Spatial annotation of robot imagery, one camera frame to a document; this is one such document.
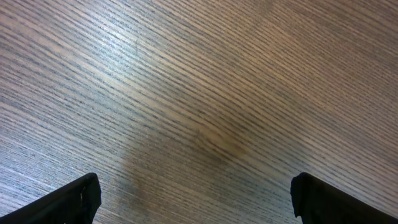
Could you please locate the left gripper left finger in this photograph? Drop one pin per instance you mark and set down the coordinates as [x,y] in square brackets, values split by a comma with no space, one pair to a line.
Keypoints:
[76,202]

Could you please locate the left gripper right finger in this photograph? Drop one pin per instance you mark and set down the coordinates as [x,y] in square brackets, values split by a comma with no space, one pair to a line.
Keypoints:
[317,202]

